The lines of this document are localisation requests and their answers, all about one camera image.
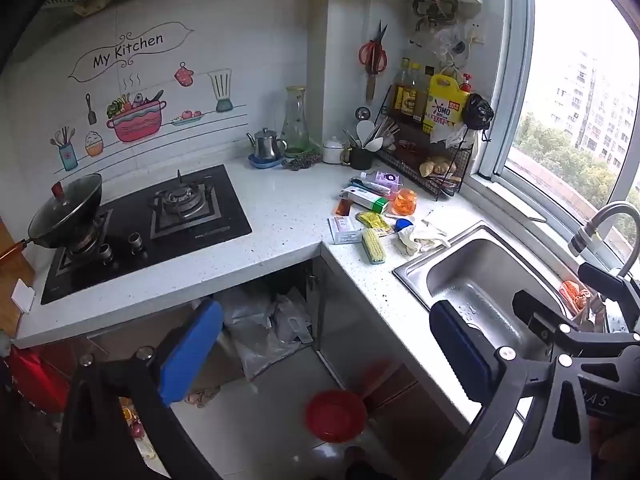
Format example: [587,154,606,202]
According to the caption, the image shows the red handled scissors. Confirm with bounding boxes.
[358,21,389,74]

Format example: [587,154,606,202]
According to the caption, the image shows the blue pink plastic packet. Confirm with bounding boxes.
[349,176,403,197]

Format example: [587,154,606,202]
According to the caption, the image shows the orange mesh scrubber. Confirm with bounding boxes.
[558,280,592,312]

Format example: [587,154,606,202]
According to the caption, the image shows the white plastic bag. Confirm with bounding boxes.
[429,121,473,147]

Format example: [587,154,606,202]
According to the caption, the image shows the yellow detergent jug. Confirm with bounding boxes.
[423,72,474,133]

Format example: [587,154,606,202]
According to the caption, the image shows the ginger roots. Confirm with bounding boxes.
[419,156,460,179]

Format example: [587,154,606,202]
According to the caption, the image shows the water heater hoses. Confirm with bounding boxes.
[409,0,463,31]

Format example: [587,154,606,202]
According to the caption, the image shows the white paper towel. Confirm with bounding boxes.
[422,207,471,233]

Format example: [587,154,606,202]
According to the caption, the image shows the steel chain scrubber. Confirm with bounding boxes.
[281,152,324,171]

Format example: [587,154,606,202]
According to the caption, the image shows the stainless steel sink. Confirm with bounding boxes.
[393,220,608,361]

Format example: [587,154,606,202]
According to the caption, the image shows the red plastic basin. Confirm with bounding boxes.
[305,390,369,444]

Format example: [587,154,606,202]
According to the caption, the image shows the purple label plastic bottle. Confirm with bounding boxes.
[361,170,402,190]

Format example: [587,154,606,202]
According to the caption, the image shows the hanging clear plastic bag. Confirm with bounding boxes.
[431,24,471,63]

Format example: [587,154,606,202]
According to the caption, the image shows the yellow scrub brush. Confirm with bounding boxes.
[360,228,386,264]

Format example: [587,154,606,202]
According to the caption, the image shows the kitchen wall sticker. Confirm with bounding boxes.
[49,21,249,173]

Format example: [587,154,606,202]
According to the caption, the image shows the black gas stove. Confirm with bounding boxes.
[40,163,253,306]

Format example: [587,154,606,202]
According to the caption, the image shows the brown bottle yellow cap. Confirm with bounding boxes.
[402,62,423,118]

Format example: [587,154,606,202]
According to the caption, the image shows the steel oil pot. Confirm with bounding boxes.
[246,127,289,163]

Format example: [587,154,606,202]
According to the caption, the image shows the black wok with lid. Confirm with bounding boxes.
[0,173,104,264]

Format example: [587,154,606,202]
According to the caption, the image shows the white lidded jar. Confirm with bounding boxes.
[322,136,347,165]

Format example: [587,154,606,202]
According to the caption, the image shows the red bag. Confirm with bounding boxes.
[0,344,72,417]

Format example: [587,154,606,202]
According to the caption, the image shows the white wall switch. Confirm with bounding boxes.
[10,279,35,314]

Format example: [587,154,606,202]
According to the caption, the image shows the black wire rack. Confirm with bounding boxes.
[374,84,475,202]

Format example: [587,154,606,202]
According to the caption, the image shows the yellow snack packet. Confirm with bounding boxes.
[355,210,395,236]

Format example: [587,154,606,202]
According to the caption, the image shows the glass carafe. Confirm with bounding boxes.
[281,86,311,155]

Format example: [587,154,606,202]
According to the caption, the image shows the steel faucet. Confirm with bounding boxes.
[567,201,640,278]

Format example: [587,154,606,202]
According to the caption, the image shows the black plastic bag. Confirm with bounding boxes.
[460,92,495,131]

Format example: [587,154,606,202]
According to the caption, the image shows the orange plastic cup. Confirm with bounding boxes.
[392,188,419,216]

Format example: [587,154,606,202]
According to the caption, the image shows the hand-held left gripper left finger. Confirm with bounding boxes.
[59,299,224,480]

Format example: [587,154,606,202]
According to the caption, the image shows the black mug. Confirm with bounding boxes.
[341,146,375,171]

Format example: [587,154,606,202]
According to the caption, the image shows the clear plastic bags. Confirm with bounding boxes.
[214,284,317,382]

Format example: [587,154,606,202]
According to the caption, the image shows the green white medicine box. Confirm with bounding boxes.
[340,186,390,212]

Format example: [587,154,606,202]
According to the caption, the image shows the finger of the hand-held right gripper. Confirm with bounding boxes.
[512,289,582,347]
[577,262,640,307]

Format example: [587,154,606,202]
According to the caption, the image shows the small white carton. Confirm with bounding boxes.
[328,215,363,245]

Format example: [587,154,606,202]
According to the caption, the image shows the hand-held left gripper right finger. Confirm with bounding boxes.
[429,300,601,480]

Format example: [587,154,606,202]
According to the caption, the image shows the window frame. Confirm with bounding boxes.
[470,0,640,271]

